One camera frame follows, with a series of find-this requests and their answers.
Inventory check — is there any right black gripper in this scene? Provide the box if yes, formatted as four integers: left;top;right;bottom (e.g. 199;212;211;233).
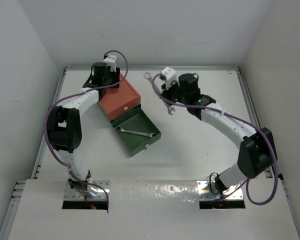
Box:
161;78;189;106

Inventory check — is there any silver combination wrench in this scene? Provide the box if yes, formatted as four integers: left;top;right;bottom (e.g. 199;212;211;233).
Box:
143;72;176;116

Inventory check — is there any green drawer box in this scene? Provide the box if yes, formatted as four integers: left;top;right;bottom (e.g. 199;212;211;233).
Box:
111;105;162;157

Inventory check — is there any silver ratchet wrench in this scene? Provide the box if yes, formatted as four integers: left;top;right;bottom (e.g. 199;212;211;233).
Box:
115;127;157;138

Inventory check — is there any orange drawer box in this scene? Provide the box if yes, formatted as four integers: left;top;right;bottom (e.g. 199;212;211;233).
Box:
98;79;141;121

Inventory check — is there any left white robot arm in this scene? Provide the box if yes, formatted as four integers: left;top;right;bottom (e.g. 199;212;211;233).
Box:
44;61;125;199

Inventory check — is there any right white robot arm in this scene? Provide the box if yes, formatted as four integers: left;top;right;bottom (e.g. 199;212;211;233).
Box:
159;67;277;195

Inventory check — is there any white front cover board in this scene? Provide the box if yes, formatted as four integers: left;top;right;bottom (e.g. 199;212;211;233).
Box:
9;179;299;240

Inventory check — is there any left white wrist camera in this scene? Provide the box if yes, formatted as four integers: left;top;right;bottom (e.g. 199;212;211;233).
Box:
103;55;118;72

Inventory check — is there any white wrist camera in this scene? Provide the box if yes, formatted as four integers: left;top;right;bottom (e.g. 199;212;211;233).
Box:
159;66;177;90
103;55;118;72

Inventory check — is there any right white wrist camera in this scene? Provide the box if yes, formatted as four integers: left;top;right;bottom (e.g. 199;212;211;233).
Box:
159;66;177;90

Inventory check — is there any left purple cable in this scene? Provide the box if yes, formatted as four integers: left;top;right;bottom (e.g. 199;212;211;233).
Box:
43;49;129;208

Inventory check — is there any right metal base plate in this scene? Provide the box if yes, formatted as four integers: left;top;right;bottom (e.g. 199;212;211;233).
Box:
196;180;244;202

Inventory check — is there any metal base plate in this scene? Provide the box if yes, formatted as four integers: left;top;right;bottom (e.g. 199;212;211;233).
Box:
196;180;244;202
63;182;107;201

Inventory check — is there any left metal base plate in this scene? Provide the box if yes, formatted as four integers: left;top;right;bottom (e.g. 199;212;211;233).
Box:
63;182;107;201

